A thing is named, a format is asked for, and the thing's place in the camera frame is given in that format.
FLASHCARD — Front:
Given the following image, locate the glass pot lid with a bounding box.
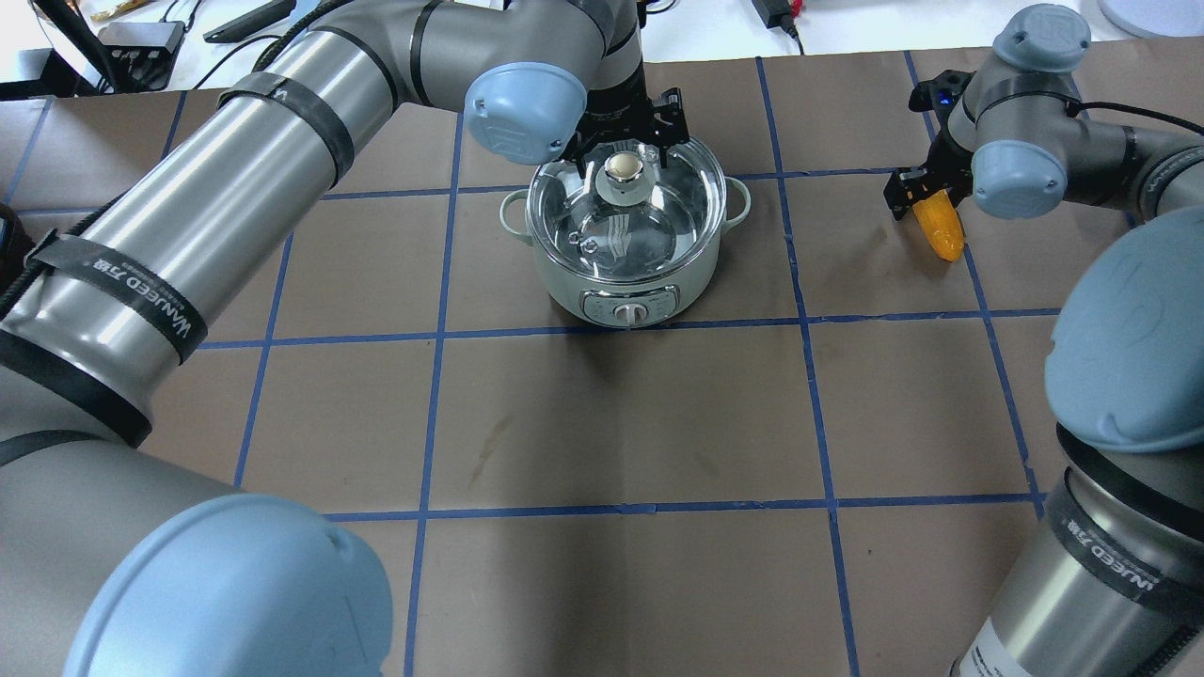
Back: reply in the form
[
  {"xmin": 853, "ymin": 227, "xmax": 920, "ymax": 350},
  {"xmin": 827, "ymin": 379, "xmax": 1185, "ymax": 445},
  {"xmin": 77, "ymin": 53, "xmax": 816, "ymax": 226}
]
[{"xmin": 525, "ymin": 140, "xmax": 737, "ymax": 283}]

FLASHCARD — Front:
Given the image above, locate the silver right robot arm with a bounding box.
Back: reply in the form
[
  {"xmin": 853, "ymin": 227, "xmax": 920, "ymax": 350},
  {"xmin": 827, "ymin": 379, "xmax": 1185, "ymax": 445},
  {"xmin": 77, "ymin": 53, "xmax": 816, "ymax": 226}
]
[{"xmin": 884, "ymin": 4, "xmax": 1203, "ymax": 676}]

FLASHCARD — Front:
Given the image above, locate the black bar tool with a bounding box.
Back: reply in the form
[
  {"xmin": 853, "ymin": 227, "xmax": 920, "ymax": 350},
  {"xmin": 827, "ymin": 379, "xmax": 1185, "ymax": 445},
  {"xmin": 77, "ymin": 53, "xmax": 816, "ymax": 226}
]
[{"xmin": 203, "ymin": 0, "xmax": 296, "ymax": 45}]

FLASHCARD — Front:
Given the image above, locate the pale green electric pot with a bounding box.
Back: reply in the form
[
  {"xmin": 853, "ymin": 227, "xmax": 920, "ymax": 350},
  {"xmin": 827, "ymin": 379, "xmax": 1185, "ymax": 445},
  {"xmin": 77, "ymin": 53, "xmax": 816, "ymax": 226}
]
[{"xmin": 498, "ymin": 140, "xmax": 753, "ymax": 329}]

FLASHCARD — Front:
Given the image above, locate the black power adapter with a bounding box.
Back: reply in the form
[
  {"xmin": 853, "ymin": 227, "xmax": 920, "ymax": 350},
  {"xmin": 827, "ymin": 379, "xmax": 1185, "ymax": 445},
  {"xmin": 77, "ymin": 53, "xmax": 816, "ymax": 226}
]
[{"xmin": 753, "ymin": 0, "xmax": 803, "ymax": 39}]

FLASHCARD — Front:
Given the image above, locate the yellow corn cob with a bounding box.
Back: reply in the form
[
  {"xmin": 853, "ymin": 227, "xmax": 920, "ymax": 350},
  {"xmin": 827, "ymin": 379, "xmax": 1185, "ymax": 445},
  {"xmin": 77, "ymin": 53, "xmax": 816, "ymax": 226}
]
[{"xmin": 911, "ymin": 189, "xmax": 966, "ymax": 261}]

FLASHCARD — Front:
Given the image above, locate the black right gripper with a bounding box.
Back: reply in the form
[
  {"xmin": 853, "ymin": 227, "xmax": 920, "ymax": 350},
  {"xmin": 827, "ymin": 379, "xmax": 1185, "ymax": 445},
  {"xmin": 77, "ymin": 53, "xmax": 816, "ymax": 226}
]
[{"xmin": 884, "ymin": 70, "xmax": 974, "ymax": 222}]

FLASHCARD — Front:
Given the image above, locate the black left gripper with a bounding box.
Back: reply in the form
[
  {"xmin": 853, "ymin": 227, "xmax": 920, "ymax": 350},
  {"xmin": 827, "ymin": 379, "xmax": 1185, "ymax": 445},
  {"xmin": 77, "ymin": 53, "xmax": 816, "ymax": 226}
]
[{"xmin": 563, "ymin": 87, "xmax": 689, "ymax": 181}]

